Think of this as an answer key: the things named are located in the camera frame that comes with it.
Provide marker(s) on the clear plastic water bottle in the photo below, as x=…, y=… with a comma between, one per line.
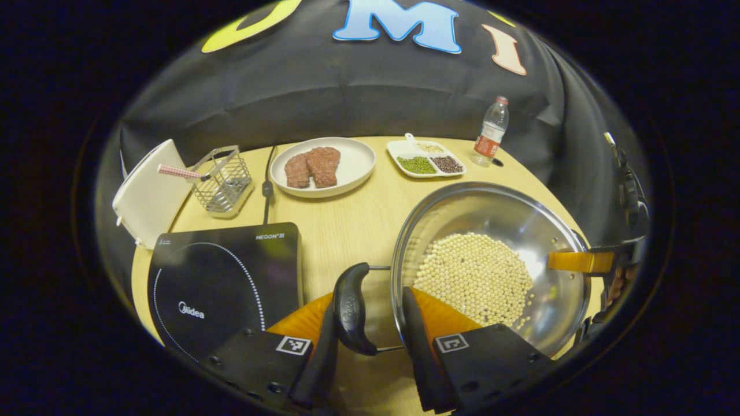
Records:
x=490, y=138

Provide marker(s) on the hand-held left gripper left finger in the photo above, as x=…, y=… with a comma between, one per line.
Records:
x=315, y=375

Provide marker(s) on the pink striped straw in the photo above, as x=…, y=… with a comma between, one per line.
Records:
x=176, y=171

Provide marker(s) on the heap of yellow soybeans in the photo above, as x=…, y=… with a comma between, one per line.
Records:
x=474, y=277

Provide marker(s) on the black induction cooktop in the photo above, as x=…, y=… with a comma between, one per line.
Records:
x=219, y=271

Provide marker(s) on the heap of green beans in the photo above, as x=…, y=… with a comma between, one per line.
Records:
x=416, y=166

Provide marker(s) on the brown meat slice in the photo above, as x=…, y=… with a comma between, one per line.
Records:
x=297, y=171
x=324, y=166

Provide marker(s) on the heap of pale beans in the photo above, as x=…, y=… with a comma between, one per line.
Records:
x=430, y=148

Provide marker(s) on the heap of dark beans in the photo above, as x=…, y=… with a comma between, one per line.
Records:
x=447, y=164

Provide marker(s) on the black backdrop cloth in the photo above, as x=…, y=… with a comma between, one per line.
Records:
x=347, y=86

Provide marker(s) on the white round plate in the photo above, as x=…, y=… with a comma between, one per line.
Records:
x=358, y=167

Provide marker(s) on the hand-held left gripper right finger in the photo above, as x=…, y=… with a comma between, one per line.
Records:
x=422, y=358

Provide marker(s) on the stainless steel pot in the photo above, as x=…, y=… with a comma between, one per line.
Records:
x=491, y=214

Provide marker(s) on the white toaster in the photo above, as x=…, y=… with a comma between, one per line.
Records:
x=150, y=196

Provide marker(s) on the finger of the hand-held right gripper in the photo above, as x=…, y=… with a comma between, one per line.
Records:
x=578, y=261

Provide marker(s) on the white divided dish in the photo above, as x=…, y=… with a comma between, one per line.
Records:
x=404, y=149

